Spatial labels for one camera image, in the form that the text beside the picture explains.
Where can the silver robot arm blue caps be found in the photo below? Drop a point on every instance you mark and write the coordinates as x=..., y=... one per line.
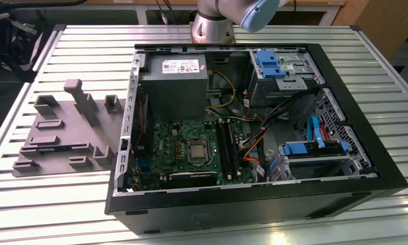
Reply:
x=211, y=23

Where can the grey parts rack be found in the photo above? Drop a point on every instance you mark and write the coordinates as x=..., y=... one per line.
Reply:
x=69, y=127

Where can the grey power supply unit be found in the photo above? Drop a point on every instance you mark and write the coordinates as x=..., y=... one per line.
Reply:
x=174, y=94

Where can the green motherboard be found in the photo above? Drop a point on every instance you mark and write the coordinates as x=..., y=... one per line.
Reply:
x=170, y=163

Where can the silver CPU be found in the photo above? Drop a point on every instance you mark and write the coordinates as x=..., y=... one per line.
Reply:
x=198, y=151

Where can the black graphics card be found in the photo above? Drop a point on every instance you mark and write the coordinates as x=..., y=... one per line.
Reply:
x=190, y=178

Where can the blue plastic drive rails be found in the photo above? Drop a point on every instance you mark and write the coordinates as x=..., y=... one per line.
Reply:
x=270, y=58

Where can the silver drive cage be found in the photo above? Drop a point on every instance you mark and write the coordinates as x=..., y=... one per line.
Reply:
x=297, y=84

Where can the black PC case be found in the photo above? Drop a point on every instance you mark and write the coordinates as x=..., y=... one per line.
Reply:
x=225, y=211

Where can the silver disk bay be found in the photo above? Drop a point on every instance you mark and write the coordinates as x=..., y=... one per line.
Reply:
x=281, y=166

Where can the hard disk in blue carrier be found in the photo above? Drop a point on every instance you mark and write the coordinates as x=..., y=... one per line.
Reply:
x=297, y=149

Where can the wooden cabinet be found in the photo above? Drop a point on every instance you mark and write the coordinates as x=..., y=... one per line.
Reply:
x=378, y=25

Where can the wooden desk white frame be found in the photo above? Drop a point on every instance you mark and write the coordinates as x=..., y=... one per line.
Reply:
x=303, y=19

